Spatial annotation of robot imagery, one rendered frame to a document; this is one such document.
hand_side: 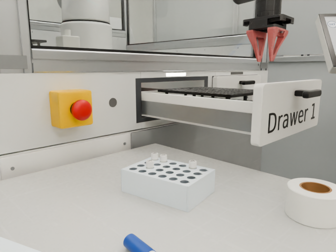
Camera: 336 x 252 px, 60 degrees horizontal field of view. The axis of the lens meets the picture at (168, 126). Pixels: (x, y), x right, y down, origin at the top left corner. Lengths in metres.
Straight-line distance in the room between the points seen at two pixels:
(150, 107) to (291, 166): 1.88
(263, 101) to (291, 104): 0.12
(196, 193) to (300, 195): 0.13
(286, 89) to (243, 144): 0.60
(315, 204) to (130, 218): 0.23
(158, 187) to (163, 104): 0.30
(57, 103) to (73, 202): 0.21
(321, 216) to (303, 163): 2.03
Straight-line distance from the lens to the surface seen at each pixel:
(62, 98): 0.59
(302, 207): 0.41
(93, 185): 0.52
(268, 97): 0.54
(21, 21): 0.61
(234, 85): 1.04
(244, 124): 0.56
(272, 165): 2.55
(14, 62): 0.60
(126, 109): 0.72
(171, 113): 0.67
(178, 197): 0.42
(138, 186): 0.46
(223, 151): 1.07
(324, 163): 2.39
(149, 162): 0.46
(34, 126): 0.62
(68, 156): 0.66
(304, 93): 0.61
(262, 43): 0.79
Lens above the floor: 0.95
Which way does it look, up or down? 11 degrees down
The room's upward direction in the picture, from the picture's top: straight up
